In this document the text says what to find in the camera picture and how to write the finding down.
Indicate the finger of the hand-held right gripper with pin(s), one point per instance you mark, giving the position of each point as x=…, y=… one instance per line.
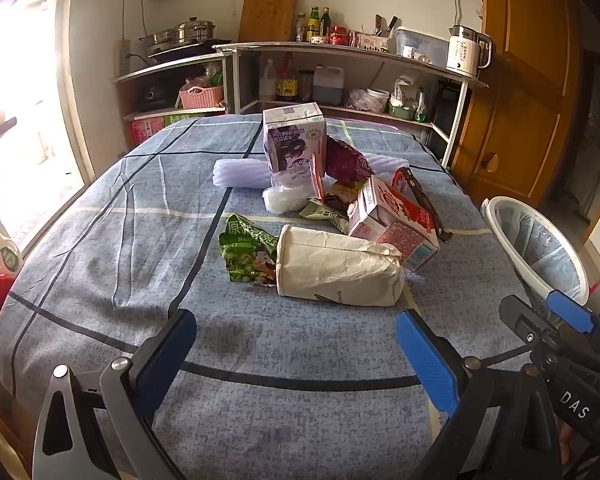
x=570, y=311
x=522, y=320

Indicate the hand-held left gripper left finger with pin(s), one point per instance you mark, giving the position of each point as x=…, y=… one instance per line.
x=172, y=355

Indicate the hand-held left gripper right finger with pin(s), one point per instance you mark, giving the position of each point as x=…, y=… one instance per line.
x=425, y=360

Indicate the white round bin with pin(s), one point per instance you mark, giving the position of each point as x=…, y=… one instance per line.
x=522, y=276

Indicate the translucent bin liner bag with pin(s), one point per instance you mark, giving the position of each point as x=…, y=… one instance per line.
x=540, y=250

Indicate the green snack packet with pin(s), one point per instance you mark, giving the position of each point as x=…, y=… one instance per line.
x=242, y=255

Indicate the beige paper bag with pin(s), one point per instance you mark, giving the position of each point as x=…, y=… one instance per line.
x=330, y=270

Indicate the red white milk carton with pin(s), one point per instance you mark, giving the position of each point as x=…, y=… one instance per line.
x=390, y=230

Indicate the brown chocolate bar wrapper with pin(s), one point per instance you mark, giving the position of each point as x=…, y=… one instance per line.
x=427, y=205

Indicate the red orange snack packet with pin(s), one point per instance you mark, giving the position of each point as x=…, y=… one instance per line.
x=401, y=180

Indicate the small lavender foam net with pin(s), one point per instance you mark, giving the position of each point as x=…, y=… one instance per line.
x=240, y=174

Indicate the maroon snack packet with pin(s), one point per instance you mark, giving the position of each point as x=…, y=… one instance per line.
x=347, y=162

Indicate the clear plastic wrapper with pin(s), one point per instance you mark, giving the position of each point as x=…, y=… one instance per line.
x=295, y=180

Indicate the purple milk carton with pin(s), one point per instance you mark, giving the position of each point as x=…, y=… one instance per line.
x=292, y=140

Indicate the white green spray bottle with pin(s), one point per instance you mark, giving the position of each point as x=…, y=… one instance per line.
x=7, y=257

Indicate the pink cardboard box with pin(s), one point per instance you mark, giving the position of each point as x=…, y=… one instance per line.
x=147, y=131

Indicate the wooden door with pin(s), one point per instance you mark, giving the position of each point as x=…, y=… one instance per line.
x=520, y=85

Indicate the green white packet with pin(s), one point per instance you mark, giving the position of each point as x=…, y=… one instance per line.
x=420, y=110

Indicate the green cardboard box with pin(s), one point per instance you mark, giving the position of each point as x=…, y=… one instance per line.
x=182, y=120

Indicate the green plastic basket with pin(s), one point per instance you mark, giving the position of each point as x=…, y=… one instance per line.
x=400, y=112

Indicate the white food bag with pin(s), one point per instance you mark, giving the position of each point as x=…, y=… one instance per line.
x=405, y=90

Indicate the pink woven basket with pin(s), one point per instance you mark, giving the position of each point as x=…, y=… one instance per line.
x=202, y=97

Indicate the white plastic tub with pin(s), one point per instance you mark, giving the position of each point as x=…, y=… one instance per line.
x=379, y=100

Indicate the crumpled clear plastic bag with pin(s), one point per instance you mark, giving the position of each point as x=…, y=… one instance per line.
x=359, y=100

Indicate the white electric kettle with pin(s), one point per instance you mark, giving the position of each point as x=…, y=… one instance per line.
x=462, y=55

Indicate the white plastic bottle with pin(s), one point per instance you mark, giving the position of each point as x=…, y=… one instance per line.
x=267, y=85

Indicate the plastic jug of dark liquid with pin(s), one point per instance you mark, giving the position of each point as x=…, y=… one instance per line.
x=328, y=90

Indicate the small side shelf table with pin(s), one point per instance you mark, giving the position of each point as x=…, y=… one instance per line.
x=170, y=67

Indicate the clear plastic storage box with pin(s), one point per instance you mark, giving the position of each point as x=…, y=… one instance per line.
x=425, y=42

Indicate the soy sauce bottle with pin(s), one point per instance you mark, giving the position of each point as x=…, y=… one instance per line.
x=287, y=82

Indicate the dark jar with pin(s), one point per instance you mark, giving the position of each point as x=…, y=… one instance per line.
x=306, y=87

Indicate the white power strip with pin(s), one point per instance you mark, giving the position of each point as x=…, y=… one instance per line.
x=124, y=57

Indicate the black induction cooker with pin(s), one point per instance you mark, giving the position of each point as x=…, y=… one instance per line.
x=180, y=52

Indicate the pink knife holder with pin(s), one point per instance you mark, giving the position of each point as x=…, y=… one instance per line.
x=372, y=42

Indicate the steel pan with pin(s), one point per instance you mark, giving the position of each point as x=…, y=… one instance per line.
x=160, y=37

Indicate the steel steamer pot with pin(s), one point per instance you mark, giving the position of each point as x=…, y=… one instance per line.
x=195, y=32

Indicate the white shelf unit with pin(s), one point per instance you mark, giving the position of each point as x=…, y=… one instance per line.
x=280, y=47

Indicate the glass jar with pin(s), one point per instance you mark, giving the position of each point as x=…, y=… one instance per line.
x=354, y=38

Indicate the red jar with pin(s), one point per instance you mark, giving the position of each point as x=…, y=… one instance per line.
x=338, y=36

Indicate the dark glass bottle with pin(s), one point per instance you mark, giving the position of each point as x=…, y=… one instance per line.
x=326, y=22

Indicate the yellow label bottle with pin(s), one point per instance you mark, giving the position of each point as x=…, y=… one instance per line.
x=314, y=25

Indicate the wooden cutting board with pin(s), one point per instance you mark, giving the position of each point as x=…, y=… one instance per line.
x=267, y=12

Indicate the window with white frame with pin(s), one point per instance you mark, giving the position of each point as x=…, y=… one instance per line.
x=10, y=85

